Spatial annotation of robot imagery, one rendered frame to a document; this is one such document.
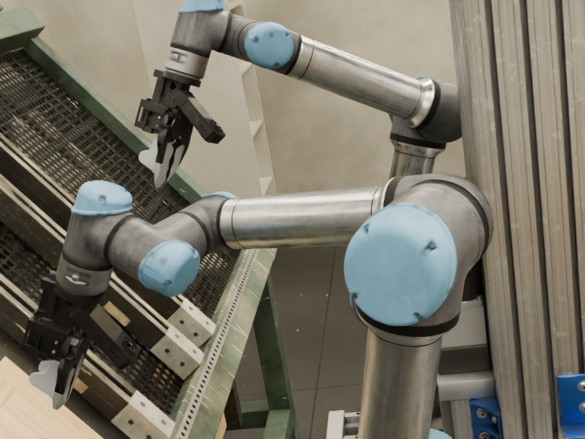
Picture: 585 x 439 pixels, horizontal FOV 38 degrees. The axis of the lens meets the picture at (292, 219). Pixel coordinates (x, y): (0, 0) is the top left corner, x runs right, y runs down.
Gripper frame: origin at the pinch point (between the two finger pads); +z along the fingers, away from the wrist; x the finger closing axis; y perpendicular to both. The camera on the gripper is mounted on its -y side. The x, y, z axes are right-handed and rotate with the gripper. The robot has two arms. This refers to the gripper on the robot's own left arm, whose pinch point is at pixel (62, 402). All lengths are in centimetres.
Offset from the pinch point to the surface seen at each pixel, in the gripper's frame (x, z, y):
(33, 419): -38, 34, 13
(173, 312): -111, 39, 0
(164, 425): -60, 40, -11
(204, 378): -91, 44, -15
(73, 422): -46, 37, 7
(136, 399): -60, 36, -3
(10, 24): -177, -9, 91
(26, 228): -92, 20, 42
